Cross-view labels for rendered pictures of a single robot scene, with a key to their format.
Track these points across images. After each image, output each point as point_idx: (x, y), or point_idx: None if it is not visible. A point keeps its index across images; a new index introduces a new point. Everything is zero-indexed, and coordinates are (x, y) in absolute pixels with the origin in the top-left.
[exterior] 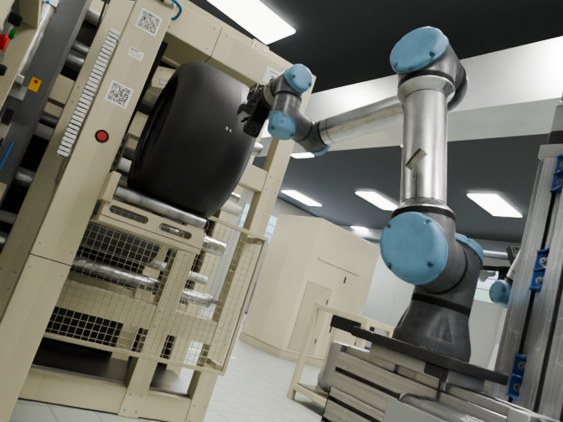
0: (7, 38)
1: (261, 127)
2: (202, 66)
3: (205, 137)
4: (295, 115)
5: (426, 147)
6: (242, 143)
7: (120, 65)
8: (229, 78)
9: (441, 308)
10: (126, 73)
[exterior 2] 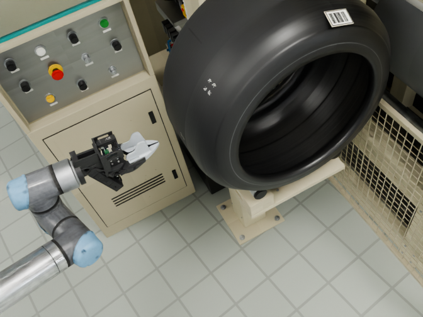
0: (53, 75)
1: (108, 187)
2: (182, 29)
3: (178, 134)
4: (38, 222)
5: None
6: (194, 157)
7: (187, 2)
8: (204, 46)
9: None
10: (191, 10)
